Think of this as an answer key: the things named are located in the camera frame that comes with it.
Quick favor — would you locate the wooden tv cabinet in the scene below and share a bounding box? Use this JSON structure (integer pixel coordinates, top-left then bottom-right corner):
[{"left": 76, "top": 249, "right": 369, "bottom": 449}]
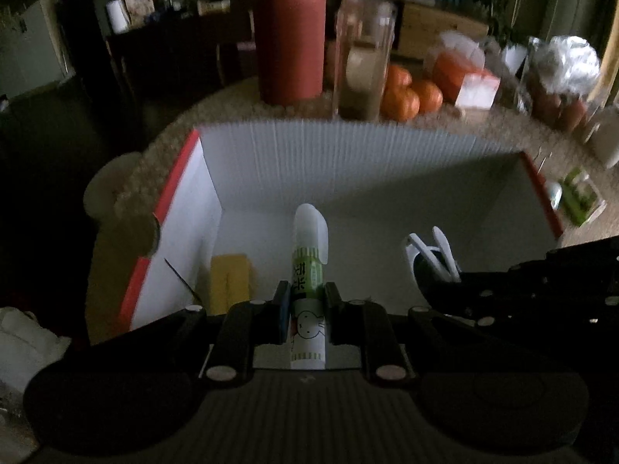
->
[{"left": 332, "top": 0, "right": 491, "bottom": 59}]

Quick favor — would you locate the yellow rectangular box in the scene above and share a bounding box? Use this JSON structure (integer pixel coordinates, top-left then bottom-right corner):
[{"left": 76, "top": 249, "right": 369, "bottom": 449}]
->
[{"left": 209, "top": 254, "right": 252, "bottom": 315}]

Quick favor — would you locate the green white bottle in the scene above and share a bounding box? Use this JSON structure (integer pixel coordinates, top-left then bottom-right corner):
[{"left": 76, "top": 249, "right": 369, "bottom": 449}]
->
[{"left": 291, "top": 203, "right": 328, "bottom": 370}]

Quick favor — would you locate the red white cardboard box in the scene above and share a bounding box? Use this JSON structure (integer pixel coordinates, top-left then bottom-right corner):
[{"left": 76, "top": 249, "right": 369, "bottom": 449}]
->
[{"left": 115, "top": 121, "right": 563, "bottom": 332}]

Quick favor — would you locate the tall red thermos bottle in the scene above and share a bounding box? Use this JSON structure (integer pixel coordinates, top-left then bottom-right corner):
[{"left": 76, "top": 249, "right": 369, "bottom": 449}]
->
[{"left": 255, "top": 0, "right": 326, "bottom": 106}]

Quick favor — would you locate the orange fruit left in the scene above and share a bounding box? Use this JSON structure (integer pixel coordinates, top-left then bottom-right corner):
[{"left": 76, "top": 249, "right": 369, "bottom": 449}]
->
[{"left": 381, "top": 87, "right": 420, "bottom": 123}]

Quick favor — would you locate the white paper roll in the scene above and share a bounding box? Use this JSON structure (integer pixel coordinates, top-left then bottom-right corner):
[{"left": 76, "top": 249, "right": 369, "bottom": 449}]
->
[{"left": 106, "top": 0, "right": 130, "bottom": 35}]

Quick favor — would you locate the white plastic bag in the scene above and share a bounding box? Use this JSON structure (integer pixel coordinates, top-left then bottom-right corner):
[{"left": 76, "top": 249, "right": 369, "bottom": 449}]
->
[{"left": 532, "top": 36, "right": 600, "bottom": 97}]

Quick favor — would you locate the orange fruit right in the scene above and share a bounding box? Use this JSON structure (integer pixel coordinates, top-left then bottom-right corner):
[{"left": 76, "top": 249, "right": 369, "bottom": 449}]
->
[{"left": 410, "top": 78, "right": 443, "bottom": 114}]

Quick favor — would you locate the orange tissue pack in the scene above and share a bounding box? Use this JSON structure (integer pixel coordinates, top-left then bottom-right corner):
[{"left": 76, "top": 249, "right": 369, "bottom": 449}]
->
[{"left": 425, "top": 31, "right": 501, "bottom": 110}]

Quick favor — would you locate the orange fruit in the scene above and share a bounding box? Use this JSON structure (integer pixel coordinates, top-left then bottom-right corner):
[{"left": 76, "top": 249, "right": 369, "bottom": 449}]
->
[
  {"left": 385, "top": 63, "right": 412, "bottom": 90},
  {"left": 381, "top": 87, "right": 420, "bottom": 123},
  {"left": 410, "top": 78, "right": 443, "bottom": 114}
]

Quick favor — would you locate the clear glass jar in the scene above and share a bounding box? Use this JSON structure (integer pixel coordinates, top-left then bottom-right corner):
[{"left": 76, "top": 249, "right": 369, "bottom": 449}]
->
[{"left": 333, "top": 0, "right": 395, "bottom": 121}]

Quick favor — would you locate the orange fruit middle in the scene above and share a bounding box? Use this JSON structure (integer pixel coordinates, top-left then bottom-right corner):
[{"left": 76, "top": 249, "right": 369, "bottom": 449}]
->
[{"left": 385, "top": 63, "right": 412, "bottom": 90}]

